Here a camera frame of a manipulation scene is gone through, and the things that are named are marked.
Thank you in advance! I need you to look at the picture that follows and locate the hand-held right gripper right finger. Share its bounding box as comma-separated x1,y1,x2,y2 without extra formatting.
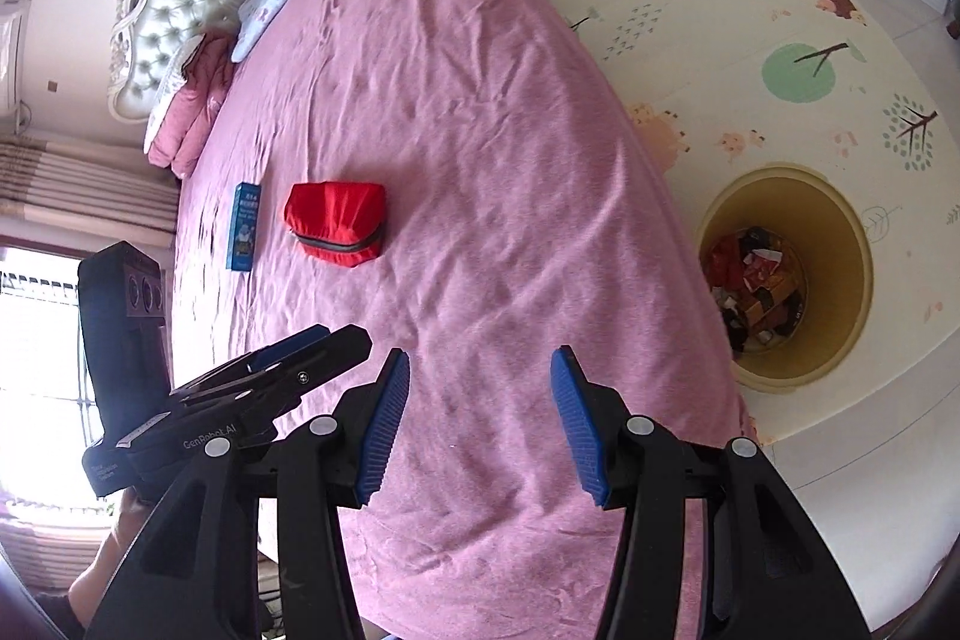
550,346,875,640

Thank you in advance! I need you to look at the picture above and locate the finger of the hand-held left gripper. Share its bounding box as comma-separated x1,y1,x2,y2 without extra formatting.
191,323,332,380
171,325,374,431

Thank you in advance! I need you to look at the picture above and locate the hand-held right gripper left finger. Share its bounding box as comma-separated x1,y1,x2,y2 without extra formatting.
84,347,412,640

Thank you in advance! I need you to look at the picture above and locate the yellow round waste bin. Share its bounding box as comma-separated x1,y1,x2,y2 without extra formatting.
694,162,875,395

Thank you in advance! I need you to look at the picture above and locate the person's left forearm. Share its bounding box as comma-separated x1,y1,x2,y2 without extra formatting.
71,488,162,620

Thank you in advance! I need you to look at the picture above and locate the bright window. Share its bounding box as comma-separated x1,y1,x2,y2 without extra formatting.
0,242,175,525

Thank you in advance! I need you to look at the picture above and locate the blue cardboard box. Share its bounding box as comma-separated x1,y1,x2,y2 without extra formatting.
226,182,262,271

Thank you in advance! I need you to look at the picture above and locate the red zip pouch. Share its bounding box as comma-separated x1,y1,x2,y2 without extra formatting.
283,182,387,271

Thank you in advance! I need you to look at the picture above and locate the striped beige curtain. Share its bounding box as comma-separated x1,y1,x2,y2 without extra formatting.
0,137,177,240

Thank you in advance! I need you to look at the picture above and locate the pile of discarded packaging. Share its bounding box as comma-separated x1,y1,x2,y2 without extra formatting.
701,226,812,354

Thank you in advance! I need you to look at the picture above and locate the pink bed sheet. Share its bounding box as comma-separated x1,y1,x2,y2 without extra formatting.
146,0,758,640

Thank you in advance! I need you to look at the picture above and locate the pink folded quilt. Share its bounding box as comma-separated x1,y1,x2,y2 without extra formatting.
145,32,235,180

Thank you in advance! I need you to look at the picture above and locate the white air conditioner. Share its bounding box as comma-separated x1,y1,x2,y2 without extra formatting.
0,0,32,116

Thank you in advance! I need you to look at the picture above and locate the printed foam play mat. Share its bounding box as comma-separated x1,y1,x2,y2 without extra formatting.
491,0,960,461

